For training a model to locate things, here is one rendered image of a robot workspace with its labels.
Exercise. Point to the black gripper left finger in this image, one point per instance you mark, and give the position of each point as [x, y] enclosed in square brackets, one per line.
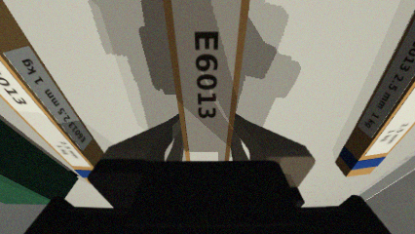
[151, 145]

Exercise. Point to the dark green flat block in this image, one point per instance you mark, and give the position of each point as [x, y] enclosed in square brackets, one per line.
[28, 175]

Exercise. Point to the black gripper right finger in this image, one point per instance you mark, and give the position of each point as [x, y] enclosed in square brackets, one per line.
[294, 158]

